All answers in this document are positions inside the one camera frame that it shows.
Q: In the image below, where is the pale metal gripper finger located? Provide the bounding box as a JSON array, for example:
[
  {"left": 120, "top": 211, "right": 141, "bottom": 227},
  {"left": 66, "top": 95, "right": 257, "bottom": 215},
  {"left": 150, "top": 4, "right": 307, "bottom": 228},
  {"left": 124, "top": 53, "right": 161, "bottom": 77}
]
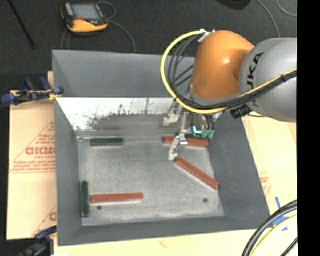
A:
[
  {"left": 163, "top": 106, "right": 181, "bottom": 127},
  {"left": 168, "top": 134, "right": 189, "bottom": 162}
]

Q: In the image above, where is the red-brown flat block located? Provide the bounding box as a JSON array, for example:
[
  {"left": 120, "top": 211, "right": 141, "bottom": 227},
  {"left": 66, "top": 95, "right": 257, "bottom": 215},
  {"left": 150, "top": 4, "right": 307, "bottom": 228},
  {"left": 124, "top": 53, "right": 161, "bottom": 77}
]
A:
[
  {"left": 162, "top": 135, "right": 211, "bottom": 149},
  {"left": 90, "top": 192, "right": 145, "bottom": 204},
  {"left": 173, "top": 157, "right": 221, "bottom": 191}
]

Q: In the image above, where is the grey metal bin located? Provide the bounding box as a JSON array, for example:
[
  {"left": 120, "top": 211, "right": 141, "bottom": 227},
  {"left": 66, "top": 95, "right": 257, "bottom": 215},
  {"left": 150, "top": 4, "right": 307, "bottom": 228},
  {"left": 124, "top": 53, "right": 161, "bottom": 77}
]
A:
[{"left": 51, "top": 49, "right": 272, "bottom": 246}]

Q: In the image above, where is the dark green flat block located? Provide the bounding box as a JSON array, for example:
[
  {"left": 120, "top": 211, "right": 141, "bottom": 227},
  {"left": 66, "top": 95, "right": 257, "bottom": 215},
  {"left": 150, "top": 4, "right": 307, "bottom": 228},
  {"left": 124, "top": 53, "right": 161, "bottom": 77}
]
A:
[
  {"left": 80, "top": 180, "right": 91, "bottom": 218},
  {"left": 89, "top": 137, "right": 125, "bottom": 148}
]

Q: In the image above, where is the brown cardboard board, red print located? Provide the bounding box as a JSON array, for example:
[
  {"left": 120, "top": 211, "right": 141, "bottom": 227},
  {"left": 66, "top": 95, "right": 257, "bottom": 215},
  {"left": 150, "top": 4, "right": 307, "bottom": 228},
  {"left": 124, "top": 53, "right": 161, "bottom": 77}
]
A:
[{"left": 5, "top": 96, "right": 298, "bottom": 241}]

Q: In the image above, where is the black cylinder on white bracket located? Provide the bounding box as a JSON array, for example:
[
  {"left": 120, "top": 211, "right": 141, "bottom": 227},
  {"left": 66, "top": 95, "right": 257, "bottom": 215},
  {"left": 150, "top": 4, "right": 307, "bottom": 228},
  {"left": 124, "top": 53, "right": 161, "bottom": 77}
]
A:
[{"left": 229, "top": 105, "right": 252, "bottom": 120}]

